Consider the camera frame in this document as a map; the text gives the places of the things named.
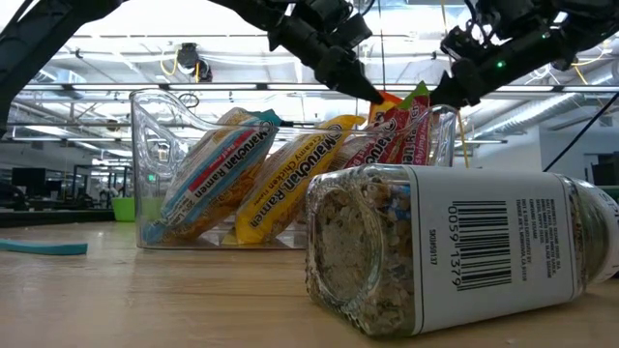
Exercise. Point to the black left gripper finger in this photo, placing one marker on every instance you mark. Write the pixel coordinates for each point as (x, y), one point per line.
(348, 77)

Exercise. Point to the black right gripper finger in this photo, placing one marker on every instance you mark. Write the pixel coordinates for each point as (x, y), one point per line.
(459, 87)

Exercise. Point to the orange ramen packet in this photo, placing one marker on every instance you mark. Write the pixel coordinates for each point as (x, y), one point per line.
(384, 104)

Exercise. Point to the green shrimp ramen packet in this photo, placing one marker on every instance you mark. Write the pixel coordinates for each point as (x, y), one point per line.
(418, 130)

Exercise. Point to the red beef ramen packet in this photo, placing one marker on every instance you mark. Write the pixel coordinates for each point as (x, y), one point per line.
(377, 145)

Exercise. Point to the yellow chicken ramen packet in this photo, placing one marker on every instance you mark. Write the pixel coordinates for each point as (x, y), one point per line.
(290, 188)

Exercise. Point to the blue ramen packet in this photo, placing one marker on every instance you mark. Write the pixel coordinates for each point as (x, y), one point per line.
(213, 179)

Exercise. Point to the teal plastic spoon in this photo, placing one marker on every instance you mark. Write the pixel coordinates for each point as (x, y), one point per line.
(43, 248)

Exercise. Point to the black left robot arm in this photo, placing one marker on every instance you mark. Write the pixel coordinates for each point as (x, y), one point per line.
(29, 48)

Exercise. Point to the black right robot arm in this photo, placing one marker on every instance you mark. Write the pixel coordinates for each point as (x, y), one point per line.
(590, 19)

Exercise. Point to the white label seasoning jar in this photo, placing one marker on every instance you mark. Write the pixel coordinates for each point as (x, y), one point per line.
(483, 241)

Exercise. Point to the clear plastic organizer bin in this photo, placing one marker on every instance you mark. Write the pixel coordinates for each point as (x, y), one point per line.
(155, 145)

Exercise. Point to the black computer monitor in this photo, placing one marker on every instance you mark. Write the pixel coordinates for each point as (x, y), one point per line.
(29, 181)

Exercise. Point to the silver ventilation duct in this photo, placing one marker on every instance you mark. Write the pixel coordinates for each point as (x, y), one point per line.
(537, 112)

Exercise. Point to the long horizontal light rail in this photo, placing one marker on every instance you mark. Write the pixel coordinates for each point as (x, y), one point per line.
(121, 88)

